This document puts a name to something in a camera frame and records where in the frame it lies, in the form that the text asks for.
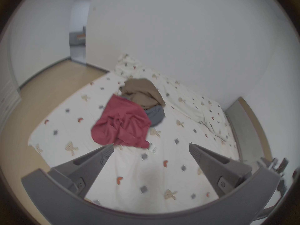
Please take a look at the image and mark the red shirt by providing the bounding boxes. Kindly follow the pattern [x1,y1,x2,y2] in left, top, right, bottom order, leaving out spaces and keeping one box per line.
[91,95,157,153]

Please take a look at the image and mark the grey garment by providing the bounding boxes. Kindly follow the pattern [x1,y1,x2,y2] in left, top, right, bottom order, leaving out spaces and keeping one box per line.
[122,95,165,127]

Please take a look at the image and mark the bed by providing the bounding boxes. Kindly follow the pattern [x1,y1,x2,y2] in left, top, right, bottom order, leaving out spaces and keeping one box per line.
[28,53,272,214]

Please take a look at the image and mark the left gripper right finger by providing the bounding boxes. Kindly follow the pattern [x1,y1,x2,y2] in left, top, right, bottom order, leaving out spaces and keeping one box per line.
[189,143,252,198]

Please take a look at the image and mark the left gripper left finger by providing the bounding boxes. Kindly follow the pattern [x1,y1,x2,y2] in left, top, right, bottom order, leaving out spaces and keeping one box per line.
[48,144,114,198]

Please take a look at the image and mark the white printed quilt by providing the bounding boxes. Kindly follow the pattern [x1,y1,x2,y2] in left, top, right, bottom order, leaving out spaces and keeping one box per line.
[114,53,237,147]

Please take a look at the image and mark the brown garment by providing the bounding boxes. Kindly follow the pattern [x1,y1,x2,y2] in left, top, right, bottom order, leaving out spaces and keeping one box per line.
[119,78,166,110]

